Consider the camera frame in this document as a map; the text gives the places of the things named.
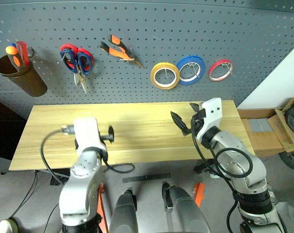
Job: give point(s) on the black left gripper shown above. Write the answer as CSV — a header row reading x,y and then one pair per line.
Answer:
x,y
103,138

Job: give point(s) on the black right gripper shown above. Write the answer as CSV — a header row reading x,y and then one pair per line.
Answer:
x,y
197,122

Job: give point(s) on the blue black scissors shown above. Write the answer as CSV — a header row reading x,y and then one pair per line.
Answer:
x,y
75,63

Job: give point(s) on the orange black pliers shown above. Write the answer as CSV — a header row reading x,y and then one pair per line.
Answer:
x,y
116,51

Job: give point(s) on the orange black screwdriver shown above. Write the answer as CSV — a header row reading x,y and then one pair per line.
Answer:
x,y
11,50

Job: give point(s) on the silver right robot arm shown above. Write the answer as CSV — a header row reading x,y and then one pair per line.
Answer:
x,y
244,167

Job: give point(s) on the metal tape hook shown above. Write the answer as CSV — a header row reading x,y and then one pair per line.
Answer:
x,y
228,66
166,71
194,66

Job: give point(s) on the yellow tape roll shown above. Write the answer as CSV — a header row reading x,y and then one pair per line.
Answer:
x,y
152,75

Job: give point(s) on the blue tape roll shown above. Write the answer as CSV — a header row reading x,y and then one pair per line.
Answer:
x,y
190,59

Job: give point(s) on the red tape roll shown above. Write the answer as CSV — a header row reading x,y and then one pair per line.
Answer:
x,y
221,61

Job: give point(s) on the grey tape strip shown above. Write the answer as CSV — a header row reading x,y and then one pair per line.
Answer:
x,y
261,125

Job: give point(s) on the grey perforated pegboard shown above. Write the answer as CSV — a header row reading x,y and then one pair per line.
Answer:
x,y
161,29

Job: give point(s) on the black table foot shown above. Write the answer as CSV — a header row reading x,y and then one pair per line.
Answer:
x,y
201,168

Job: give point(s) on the black box under table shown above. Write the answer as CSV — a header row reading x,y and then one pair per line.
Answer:
x,y
58,180

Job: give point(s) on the black floor strip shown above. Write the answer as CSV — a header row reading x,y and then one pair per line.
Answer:
x,y
147,178

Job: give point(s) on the orange metal table leg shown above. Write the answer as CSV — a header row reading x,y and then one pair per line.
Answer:
x,y
200,194
102,208

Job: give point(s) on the brown cardboard box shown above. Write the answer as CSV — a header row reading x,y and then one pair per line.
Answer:
x,y
263,143

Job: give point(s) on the grey left robot leg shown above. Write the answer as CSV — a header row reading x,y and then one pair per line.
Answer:
x,y
124,216

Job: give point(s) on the grey robot leg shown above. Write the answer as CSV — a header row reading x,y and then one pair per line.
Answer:
x,y
124,216
185,211

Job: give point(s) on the black cylindrical tool cup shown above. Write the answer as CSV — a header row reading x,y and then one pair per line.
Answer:
x,y
30,82

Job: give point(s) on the metal scissors hook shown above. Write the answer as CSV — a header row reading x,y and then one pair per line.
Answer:
x,y
62,58

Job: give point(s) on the dark cabinet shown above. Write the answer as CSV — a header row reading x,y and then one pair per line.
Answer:
x,y
6,128

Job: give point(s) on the brown cardboard flap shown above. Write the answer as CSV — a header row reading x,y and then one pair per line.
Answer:
x,y
278,123

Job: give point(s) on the grey right robot leg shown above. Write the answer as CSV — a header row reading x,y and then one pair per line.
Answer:
x,y
185,211

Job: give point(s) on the black cup hook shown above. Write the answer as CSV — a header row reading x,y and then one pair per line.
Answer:
x,y
33,51

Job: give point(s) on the white shoe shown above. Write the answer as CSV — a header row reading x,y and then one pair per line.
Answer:
x,y
7,227

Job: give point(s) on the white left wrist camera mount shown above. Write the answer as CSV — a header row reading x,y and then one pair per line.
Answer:
x,y
86,131

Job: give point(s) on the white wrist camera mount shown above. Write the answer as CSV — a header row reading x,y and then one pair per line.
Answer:
x,y
211,114
86,131

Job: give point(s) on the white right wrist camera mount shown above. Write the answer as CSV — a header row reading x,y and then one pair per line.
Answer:
x,y
211,114

